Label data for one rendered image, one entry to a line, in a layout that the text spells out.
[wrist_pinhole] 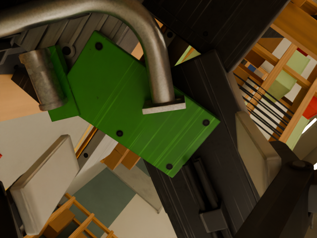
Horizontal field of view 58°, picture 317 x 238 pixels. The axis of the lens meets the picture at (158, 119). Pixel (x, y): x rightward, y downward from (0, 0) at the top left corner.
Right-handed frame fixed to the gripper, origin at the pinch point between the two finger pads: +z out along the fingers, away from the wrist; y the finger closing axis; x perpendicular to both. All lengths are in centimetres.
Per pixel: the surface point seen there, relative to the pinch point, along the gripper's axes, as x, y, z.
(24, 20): 10.6, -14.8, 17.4
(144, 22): 8.1, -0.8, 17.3
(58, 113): -2.0, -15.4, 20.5
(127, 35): 5, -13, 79
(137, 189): -476, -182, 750
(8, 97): -2, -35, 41
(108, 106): -2.0, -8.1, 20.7
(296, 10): 4, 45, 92
